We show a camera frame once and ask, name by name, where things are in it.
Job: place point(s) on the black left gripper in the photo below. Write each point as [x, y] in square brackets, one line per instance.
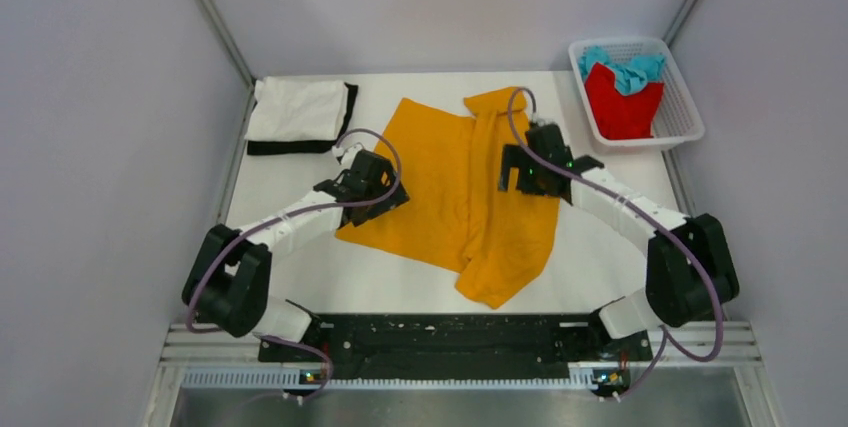
[398, 198]

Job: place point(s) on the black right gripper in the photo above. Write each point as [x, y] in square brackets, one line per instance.
[515, 156]

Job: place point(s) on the yellow t shirt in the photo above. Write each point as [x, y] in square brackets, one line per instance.
[457, 218]

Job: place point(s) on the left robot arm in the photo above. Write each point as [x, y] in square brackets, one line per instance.
[228, 287]

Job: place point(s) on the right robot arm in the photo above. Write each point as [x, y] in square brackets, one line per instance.
[689, 268]

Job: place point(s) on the folded black t shirt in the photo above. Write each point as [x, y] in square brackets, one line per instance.
[256, 148]

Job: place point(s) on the folded white t shirt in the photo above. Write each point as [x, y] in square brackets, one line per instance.
[294, 110]

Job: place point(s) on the red t shirt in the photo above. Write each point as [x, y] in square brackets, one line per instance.
[621, 117]

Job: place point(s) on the teal t shirt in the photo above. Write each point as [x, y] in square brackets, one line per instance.
[630, 77]

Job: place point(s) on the white plastic basket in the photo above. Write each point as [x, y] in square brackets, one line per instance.
[677, 120]

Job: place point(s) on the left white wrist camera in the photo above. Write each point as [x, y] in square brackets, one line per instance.
[345, 156]

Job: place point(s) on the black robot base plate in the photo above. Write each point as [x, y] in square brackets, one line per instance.
[441, 347]

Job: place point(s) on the white slotted cable duct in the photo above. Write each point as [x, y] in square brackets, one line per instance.
[277, 378]

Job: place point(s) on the left aluminium frame post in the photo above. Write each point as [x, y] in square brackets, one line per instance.
[226, 40]

